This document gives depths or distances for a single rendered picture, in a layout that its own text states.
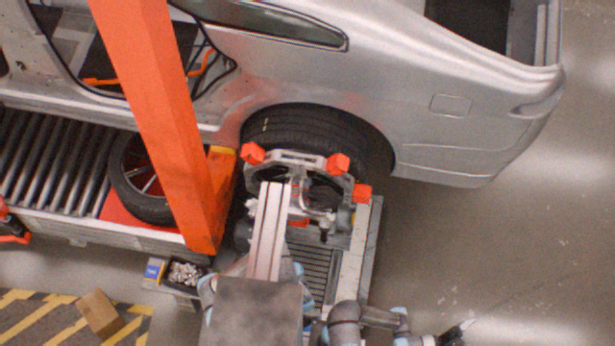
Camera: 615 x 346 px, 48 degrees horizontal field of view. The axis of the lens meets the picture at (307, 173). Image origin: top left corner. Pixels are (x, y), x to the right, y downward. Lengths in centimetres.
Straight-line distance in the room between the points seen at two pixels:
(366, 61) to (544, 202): 210
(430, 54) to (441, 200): 176
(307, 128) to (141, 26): 134
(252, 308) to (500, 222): 270
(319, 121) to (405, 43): 65
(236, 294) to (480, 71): 142
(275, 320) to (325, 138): 141
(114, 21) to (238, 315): 91
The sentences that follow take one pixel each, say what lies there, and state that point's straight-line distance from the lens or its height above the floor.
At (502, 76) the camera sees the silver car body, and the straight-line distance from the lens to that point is 290.
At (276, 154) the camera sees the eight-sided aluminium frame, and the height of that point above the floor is 112.
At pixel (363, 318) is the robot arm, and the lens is 269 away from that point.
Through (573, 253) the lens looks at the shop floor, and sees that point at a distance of 451.
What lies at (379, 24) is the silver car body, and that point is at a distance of 280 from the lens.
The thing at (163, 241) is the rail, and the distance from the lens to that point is 392.
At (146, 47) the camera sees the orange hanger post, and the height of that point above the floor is 227.
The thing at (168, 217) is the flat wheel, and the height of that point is 42.
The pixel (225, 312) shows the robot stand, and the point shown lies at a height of 203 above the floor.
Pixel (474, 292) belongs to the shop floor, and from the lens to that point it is 424.
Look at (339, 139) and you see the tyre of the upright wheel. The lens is 324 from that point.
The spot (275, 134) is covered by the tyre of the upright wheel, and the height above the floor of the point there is 115.
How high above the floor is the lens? 392
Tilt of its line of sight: 63 degrees down
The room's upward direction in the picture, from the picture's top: 1 degrees clockwise
